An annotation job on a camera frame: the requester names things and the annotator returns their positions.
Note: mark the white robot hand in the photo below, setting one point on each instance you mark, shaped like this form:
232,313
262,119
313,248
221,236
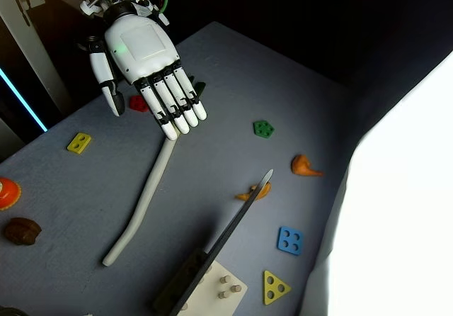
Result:
141,46

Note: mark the long white leek stalk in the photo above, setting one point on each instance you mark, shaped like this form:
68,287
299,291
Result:
148,192

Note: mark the large silver cleaver blade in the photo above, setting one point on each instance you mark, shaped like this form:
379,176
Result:
247,202

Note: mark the wooden peg board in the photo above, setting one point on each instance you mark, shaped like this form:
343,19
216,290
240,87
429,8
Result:
226,294

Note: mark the red pentagon block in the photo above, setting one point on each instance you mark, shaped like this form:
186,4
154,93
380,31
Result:
136,104

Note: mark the grey table cloth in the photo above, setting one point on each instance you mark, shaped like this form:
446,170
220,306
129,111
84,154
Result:
230,82

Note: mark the yellow two-hole rectangle block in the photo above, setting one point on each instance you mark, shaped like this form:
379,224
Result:
78,143

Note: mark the cyan light strip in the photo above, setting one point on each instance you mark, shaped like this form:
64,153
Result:
24,103

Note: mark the green pentagon block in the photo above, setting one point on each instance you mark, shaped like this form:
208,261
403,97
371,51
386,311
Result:
263,129

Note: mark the flat orange toy chicken wing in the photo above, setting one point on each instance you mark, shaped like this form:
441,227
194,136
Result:
263,191

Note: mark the orange toy fruit slice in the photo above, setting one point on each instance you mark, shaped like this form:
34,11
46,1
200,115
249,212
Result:
10,195

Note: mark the curled orange toy chicken wing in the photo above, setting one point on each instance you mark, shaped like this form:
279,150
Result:
302,166

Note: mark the brown ridged toy food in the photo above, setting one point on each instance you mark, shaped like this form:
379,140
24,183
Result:
23,231

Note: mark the blue square four-hole block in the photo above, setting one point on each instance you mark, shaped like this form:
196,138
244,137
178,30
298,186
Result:
290,241

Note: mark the yellow triangle block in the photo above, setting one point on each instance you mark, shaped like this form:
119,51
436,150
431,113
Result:
272,287

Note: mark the white vertical post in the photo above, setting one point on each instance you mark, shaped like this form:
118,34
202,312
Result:
39,57

